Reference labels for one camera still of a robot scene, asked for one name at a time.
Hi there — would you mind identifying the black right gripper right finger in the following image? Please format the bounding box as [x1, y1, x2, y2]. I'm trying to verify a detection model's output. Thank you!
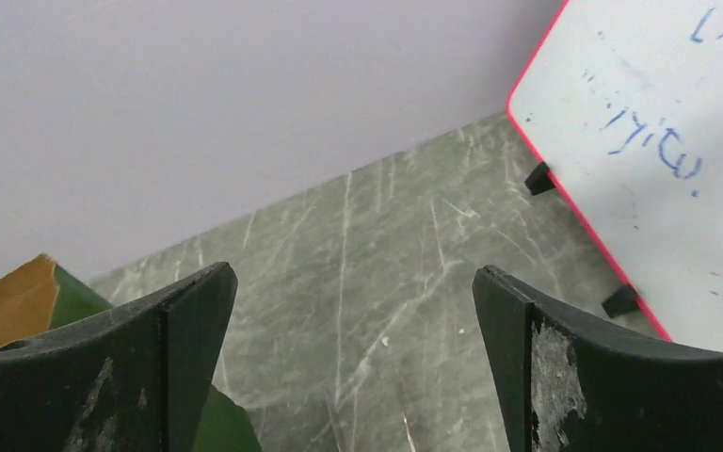
[473, 266, 723, 451]

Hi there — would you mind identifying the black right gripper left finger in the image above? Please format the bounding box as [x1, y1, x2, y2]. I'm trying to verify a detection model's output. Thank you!
[0, 262, 239, 452]

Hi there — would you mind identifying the green paper bag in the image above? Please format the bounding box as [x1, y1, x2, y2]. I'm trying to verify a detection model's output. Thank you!
[0, 253, 263, 452]

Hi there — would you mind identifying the black whiteboard foot lower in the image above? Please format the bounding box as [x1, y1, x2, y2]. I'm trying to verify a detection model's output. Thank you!
[601, 284, 640, 319]

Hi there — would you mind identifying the black whiteboard foot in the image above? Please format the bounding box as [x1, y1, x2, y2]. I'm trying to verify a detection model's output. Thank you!
[601, 284, 640, 319]
[524, 162, 556, 196]

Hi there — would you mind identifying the black whiteboard foot upper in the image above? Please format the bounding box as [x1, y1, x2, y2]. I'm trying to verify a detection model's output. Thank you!
[524, 162, 556, 196]

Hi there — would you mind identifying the pink framed whiteboard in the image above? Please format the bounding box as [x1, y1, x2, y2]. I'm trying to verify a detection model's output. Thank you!
[506, 0, 723, 352]

